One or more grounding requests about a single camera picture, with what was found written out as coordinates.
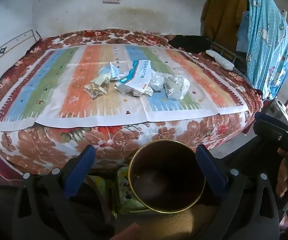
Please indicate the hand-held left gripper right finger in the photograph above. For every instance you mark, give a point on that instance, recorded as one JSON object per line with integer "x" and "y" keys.
{"x": 211, "y": 170}

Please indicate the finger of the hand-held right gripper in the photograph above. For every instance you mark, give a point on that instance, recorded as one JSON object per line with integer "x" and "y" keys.
{"x": 273, "y": 122}
{"x": 278, "y": 137}

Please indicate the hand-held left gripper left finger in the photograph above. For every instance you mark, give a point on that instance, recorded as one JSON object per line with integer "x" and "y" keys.
{"x": 80, "y": 170}

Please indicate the brown round bin gold rim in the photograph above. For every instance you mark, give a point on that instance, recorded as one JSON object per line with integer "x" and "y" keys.
{"x": 166, "y": 180}

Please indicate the yellowish clear packet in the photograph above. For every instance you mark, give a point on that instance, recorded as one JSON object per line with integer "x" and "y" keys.
{"x": 96, "y": 87}

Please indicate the white printed plastic bag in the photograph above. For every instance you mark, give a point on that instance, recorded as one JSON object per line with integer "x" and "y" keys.
{"x": 176, "y": 86}

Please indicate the blue face mask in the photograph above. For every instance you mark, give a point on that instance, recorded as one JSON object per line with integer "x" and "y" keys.
{"x": 112, "y": 72}

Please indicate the clear plastic bag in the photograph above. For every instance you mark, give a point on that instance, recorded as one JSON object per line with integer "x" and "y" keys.
{"x": 156, "y": 81}

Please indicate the white blue plastic package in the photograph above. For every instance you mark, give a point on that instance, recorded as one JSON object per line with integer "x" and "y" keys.
{"x": 136, "y": 76}

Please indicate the bed with striped mat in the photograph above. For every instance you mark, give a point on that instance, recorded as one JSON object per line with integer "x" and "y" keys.
{"x": 46, "y": 150}

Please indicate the blue dotted cartoon cloth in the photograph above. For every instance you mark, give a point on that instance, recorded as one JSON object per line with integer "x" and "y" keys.
{"x": 266, "y": 42}

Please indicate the striped colourful mat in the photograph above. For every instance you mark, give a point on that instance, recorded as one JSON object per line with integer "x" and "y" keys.
{"x": 59, "y": 92}

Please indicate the white rolled cloth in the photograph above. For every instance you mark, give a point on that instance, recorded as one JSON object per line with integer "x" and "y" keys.
{"x": 220, "y": 58}

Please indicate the black cloth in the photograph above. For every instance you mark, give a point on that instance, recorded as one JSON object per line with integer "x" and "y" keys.
{"x": 191, "y": 43}

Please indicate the mustard hanging garment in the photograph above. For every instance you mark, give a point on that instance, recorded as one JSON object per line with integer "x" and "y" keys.
{"x": 221, "y": 17}

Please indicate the white headboard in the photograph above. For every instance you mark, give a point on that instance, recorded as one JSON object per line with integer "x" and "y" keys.
{"x": 6, "y": 52}

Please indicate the metal bed rail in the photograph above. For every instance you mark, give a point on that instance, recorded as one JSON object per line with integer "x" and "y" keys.
{"x": 227, "y": 52}

